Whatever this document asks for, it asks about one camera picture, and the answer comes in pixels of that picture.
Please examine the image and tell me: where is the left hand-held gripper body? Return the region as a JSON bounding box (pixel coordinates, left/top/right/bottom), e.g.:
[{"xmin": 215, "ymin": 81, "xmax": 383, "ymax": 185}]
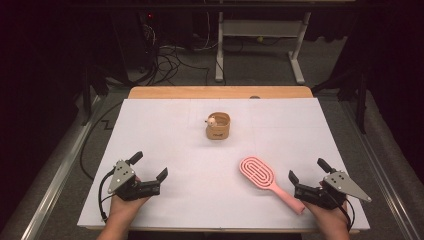
[{"xmin": 107, "ymin": 160, "xmax": 162, "ymax": 202}]

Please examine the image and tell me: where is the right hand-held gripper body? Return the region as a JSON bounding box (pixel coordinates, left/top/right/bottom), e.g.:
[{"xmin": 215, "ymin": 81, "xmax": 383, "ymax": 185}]
[{"xmin": 294, "ymin": 171, "xmax": 373, "ymax": 211}]

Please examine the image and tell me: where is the pink hairbrush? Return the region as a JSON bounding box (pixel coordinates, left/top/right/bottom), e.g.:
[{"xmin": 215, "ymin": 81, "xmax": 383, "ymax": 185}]
[{"xmin": 239, "ymin": 156, "xmax": 306, "ymax": 215}]

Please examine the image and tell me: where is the tan wooden holder cup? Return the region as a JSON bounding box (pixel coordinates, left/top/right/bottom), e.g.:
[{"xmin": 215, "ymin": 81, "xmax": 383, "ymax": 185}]
[{"xmin": 205, "ymin": 112, "xmax": 231, "ymax": 140}]

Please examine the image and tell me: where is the person's left hand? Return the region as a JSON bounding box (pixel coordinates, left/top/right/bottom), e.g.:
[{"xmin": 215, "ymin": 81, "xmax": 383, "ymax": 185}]
[{"xmin": 108, "ymin": 194, "xmax": 150, "ymax": 223}]

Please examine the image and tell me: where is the person's right hand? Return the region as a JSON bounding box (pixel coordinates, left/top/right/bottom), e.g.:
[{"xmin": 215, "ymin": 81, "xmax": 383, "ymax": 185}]
[{"xmin": 302, "ymin": 200, "xmax": 350, "ymax": 230}]

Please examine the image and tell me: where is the white table cover sheet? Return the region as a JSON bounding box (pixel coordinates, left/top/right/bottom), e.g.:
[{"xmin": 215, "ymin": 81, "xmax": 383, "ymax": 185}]
[{"xmin": 77, "ymin": 97, "xmax": 371, "ymax": 231}]

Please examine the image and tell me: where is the black stand leg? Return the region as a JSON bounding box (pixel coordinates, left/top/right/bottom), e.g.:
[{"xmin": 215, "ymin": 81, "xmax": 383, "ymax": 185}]
[
  {"xmin": 311, "ymin": 64, "xmax": 368, "ymax": 135},
  {"xmin": 80, "ymin": 64, "xmax": 110, "ymax": 127}
]

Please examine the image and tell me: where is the wooden table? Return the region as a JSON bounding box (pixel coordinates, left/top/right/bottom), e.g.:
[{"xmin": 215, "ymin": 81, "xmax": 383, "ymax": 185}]
[{"xmin": 84, "ymin": 85, "xmax": 362, "ymax": 235}]

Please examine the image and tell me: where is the black computer tower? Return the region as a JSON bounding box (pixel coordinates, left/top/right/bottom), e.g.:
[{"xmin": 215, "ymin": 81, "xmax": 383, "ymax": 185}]
[{"xmin": 111, "ymin": 9, "xmax": 158, "ymax": 74}]

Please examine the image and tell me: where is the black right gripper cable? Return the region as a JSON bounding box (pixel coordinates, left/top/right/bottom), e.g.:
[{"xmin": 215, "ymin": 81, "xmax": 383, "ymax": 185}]
[{"xmin": 328, "ymin": 193, "xmax": 356, "ymax": 232}]

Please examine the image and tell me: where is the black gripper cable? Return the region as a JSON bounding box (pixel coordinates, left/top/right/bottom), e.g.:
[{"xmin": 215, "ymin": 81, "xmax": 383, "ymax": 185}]
[
  {"xmin": 328, "ymin": 193, "xmax": 356, "ymax": 232},
  {"xmin": 97, "ymin": 168, "xmax": 116, "ymax": 224}
]

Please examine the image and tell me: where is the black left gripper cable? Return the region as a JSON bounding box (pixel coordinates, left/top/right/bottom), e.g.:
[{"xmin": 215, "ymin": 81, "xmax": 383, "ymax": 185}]
[{"xmin": 97, "ymin": 168, "xmax": 116, "ymax": 224}]

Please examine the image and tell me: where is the aluminium floor rail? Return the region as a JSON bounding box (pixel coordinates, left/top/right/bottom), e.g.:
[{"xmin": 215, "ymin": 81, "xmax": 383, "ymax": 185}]
[
  {"xmin": 19, "ymin": 95, "xmax": 105, "ymax": 240},
  {"xmin": 339, "ymin": 99, "xmax": 422, "ymax": 240}
]

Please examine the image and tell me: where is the black floor cable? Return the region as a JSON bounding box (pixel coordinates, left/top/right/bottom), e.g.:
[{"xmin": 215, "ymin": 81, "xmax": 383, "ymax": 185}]
[{"xmin": 79, "ymin": 100, "xmax": 124, "ymax": 181}]

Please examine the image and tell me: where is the tangle of floor cables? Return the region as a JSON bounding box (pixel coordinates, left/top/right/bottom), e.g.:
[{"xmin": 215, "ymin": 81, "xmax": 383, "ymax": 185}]
[{"xmin": 141, "ymin": 19, "xmax": 219, "ymax": 87}]

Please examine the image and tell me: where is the white metal desk frame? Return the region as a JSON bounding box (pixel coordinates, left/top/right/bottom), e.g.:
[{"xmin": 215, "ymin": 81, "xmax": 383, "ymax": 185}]
[{"xmin": 214, "ymin": 0, "xmax": 313, "ymax": 85}]

